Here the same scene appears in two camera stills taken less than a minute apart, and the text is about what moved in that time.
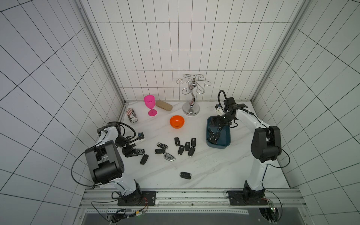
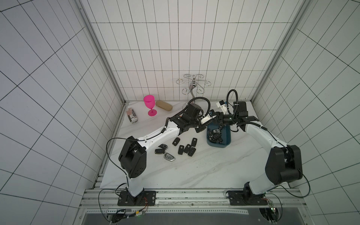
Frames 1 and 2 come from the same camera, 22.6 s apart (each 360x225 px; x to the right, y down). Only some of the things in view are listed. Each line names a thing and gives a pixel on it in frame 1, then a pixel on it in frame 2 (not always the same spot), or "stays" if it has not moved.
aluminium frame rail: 275,198 stays
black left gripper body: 123,142 -> 195,123
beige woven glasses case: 164,105 stays
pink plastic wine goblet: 149,100 stays
